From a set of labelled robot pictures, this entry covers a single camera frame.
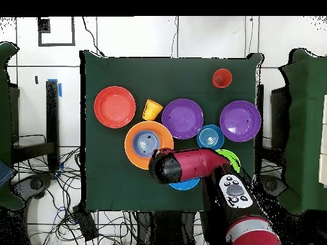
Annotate small translucent blue bowl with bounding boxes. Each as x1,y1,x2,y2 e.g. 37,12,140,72
132,130,161,158
196,124,225,150

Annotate purple bowl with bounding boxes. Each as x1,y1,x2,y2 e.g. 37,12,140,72
161,98,204,140
219,100,262,143

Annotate orange cup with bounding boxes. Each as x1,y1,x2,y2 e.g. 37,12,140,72
142,98,164,122

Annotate large orange bowl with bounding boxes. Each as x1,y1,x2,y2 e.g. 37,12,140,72
124,121,174,170

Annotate dark green tablecloth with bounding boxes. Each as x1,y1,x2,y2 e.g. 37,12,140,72
80,50,264,214

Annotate red shallow bowl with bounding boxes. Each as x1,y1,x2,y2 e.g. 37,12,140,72
93,85,137,128

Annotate green bowl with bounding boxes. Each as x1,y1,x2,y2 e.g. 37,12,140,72
215,149,241,174

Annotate red cup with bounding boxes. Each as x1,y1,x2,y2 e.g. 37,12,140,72
211,68,233,89

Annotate black metal stand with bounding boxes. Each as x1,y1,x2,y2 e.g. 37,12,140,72
11,80,60,170

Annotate blue tape strip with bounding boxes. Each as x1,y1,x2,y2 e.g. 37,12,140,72
47,78,63,98

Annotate black power brick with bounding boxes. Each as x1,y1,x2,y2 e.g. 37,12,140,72
72,204,100,242

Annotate green cloth side table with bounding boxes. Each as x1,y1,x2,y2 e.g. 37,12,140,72
277,48,327,215
0,41,25,210

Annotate white box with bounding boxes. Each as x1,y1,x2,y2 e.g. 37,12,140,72
317,94,327,188

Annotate tangled floor cables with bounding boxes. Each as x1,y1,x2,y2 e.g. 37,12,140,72
11,147,139,245

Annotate black pedestal leg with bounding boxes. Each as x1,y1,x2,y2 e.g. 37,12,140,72
11,173,54,200
257,174,289,201

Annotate black floor cable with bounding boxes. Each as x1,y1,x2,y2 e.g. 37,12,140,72
82,17,105,57

